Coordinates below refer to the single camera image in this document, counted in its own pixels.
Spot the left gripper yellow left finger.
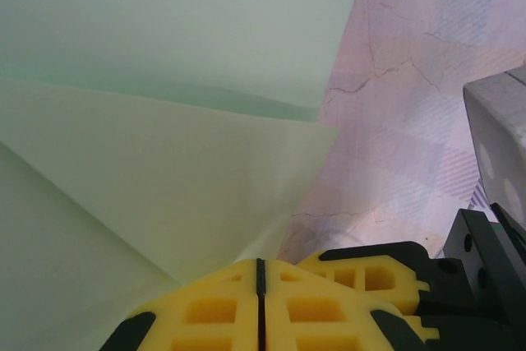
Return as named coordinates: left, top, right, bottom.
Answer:
left=98, top=258, right=262, bottom=351

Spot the light green paper sheet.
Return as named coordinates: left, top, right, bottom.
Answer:
left=0, top=0, right=367, bottom=351

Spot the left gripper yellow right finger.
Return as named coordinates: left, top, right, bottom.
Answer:
left=261, top=258, right=427, bottom=351

